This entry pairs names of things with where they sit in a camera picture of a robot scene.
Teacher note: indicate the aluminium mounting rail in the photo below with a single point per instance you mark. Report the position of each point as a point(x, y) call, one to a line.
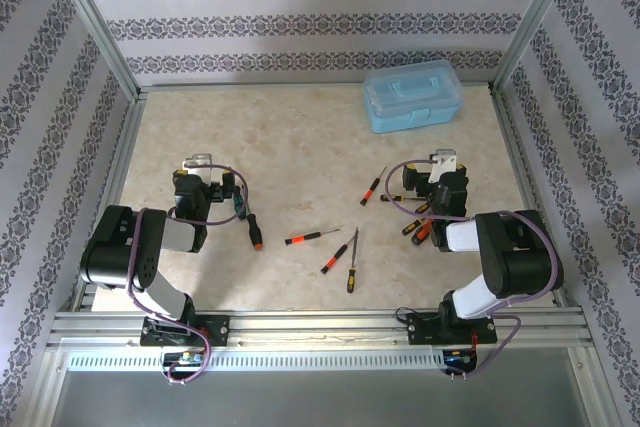
point(320, 332)

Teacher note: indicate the large black orange screwdriver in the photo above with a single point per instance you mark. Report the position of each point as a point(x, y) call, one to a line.
point(254, 233)

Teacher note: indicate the small controller circuit board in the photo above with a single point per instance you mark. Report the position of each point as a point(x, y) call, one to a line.
point(185, 358)
point(457, 357)

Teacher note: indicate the black orange precision screwdriver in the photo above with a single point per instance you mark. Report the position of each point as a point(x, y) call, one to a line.
point(370, 190)
point(336, 256)
point(305, 237)

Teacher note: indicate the blue toolbox with clear lid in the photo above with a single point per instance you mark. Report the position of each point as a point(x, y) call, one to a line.
point(410, 97)

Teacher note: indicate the aluminium frame post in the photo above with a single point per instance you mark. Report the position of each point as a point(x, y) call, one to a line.
point(94, 22)
point(531, 22)

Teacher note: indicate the aluminium side rail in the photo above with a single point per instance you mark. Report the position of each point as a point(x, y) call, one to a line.
point(522, 172)
point(112, 197)

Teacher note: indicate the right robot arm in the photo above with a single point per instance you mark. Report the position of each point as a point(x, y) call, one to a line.
point(520, 257)

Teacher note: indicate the aluminium back rail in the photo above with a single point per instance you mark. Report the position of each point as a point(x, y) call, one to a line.
point(425, 83)

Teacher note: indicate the grey metal panel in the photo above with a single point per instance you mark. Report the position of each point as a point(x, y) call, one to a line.
point(320, 397)

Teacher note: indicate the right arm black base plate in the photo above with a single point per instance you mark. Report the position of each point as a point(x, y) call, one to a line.
point(420, 329)

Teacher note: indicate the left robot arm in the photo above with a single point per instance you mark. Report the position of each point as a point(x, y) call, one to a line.
point(125, 242)

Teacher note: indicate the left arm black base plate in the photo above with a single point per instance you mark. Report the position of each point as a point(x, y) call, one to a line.
point(220, 329)

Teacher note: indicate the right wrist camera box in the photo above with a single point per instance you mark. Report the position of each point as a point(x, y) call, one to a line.
point(444, 162)

